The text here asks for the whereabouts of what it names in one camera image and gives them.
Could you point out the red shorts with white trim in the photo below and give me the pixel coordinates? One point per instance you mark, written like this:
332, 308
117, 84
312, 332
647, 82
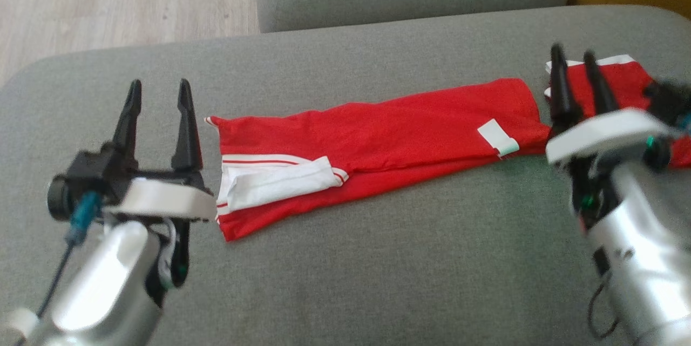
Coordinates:
631, 79

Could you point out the red jersey number 23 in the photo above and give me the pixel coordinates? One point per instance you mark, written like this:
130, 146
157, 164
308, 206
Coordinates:
405, 135

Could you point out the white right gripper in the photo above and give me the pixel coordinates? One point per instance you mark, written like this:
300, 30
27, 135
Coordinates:
599, 138

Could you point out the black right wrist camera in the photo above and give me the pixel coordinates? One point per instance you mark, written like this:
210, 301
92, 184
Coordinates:
666, 100

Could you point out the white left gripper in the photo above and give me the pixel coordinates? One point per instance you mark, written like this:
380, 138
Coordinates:
167, 200

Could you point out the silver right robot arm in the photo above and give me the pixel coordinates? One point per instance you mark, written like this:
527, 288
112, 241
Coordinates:
642, 249

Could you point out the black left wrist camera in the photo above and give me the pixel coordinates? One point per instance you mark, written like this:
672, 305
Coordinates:
92, 168

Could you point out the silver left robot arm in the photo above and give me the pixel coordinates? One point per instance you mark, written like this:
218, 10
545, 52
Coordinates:
102, 286

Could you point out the grey fabric sofa seat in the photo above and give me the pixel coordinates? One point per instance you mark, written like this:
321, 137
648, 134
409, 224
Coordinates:
378, 281

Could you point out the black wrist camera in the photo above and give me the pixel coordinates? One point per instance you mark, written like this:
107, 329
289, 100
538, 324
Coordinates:
666, 100
92, 168

